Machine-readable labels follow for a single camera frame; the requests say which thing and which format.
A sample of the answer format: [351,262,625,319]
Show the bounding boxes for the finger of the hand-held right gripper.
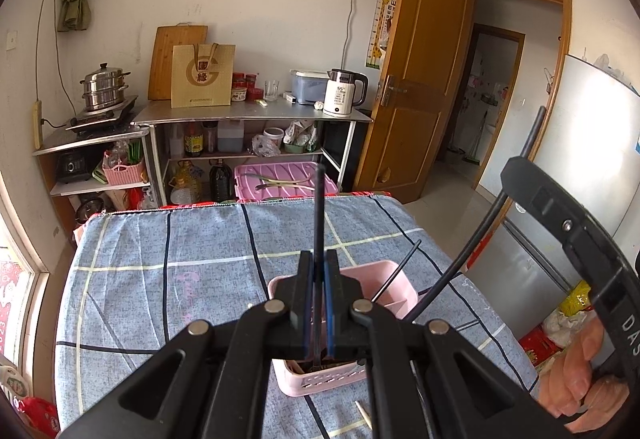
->
[501,156,628,292]

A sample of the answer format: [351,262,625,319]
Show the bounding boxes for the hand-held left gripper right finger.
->
[324,248,576,439]

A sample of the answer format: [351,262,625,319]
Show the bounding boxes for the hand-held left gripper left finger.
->
[57,249,315,439]

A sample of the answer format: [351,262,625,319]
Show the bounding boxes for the pink plastic basket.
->
[266,260,420,397]

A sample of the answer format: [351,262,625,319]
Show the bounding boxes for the beige chopstick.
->
[354,399,375,430]

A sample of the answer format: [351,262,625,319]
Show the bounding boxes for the person's right hand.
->
[537,316,631,435]

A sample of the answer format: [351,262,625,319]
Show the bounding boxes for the yellow plastic bag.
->
[557,280,593,317]

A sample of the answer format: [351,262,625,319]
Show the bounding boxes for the grey refrigerator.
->
[462,53,640,340]

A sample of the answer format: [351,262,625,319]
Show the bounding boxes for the red package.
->
[520,326,563,367]

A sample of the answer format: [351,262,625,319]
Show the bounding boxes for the green scallion stalks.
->
[245,172,313,194]

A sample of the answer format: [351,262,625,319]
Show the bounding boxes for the pink storage box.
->
[234,162,340,204]

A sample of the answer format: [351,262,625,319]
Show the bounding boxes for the blue plaid tablecloth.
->
[54,193,541,439]

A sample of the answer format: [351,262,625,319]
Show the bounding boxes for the dark liquid bottle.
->
[208,158,234,202]

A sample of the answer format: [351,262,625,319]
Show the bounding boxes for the white plastic bag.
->
[250,134,282,158]

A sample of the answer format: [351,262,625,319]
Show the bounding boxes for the wooden door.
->
[352,0,476,205]

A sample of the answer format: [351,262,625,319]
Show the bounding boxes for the yellow oil bottle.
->
[170,160,202,206]

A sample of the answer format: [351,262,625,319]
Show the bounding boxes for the crumpled snack packets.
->
[282,120,321,152]

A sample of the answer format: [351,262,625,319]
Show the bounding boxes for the soy sauce bottle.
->
[184,122,204,157]

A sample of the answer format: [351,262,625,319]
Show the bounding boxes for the white electric kettle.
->
[322,68,369,117]

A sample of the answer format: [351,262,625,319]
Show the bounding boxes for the clear plastic container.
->
[290,69,332,106]

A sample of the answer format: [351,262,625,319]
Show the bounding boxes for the small pink woven basket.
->
[102,154,147,186]

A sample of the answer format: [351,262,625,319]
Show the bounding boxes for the brown paper bag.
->
[171,43,236,109]

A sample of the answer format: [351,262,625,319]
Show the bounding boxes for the wooden side shelf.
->
[32,124,156,240]

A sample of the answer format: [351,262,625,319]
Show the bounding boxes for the black kitchen appliance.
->
[54,150,91,184]

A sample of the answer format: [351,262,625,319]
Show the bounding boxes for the red plastic bag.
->
[15,396,61,437]

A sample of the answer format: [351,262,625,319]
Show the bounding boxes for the black induction cooker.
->
[65,94,140,132]

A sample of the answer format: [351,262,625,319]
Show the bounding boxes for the wooden cutting board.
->
[148,23,209,101]

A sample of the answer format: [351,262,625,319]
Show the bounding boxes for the white green plastic bottle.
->
[0,364,31,400]

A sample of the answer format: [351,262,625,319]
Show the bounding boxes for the red patterned rug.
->
[0,259,23,360]

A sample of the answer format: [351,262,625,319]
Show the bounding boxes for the steel steamer pot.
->
[79,62,132,112]

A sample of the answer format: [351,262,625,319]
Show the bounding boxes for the wooden door frame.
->
[465,0,573,200]

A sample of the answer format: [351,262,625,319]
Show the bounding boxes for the giraffe wall poster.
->
[365,0,399,70]

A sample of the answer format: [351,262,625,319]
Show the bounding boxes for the black wall cable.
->
[36,0,66,130]

